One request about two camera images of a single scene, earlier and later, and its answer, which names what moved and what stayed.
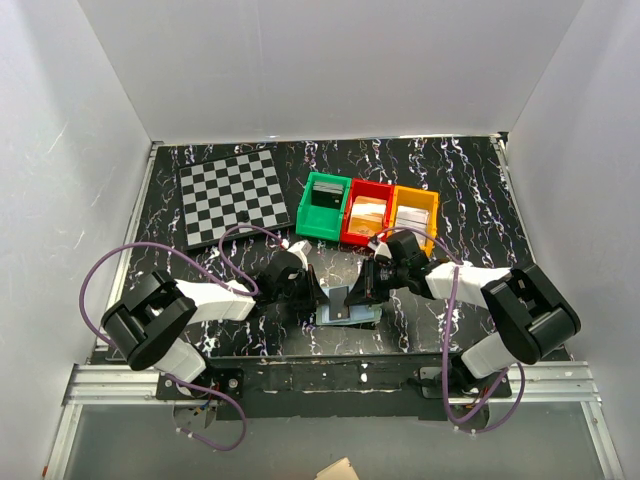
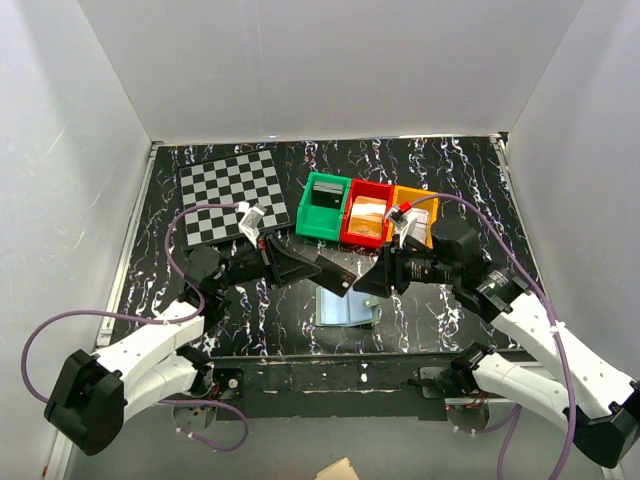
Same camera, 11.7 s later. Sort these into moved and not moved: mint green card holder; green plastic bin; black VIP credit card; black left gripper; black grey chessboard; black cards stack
Moved: black VIP credit card; black left gripper
Not moved: green plastic bin; mint green card holder; black cards stack; black grey chessboard
